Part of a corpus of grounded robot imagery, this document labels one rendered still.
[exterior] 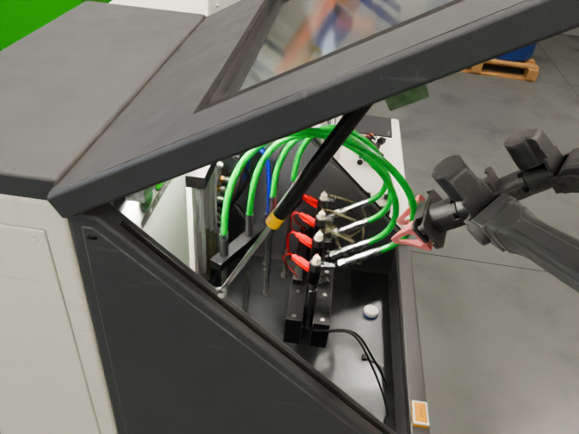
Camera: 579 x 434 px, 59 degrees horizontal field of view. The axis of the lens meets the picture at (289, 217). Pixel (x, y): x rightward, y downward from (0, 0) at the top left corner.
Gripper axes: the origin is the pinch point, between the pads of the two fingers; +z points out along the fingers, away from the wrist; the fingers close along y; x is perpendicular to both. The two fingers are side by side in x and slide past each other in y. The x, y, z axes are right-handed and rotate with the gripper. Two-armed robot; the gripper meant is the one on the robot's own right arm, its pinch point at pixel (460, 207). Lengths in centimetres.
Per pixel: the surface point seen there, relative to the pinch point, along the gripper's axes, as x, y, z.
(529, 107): -389, -128, 46
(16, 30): -205, 181, 299
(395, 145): -67, -1, 34
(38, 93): 43, 66, 28
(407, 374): 25.3, -18.9, 19.9
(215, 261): 26, 23, 41
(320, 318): 21.1, -2.0, 32.8
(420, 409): 33.5, -20.7, 16.1
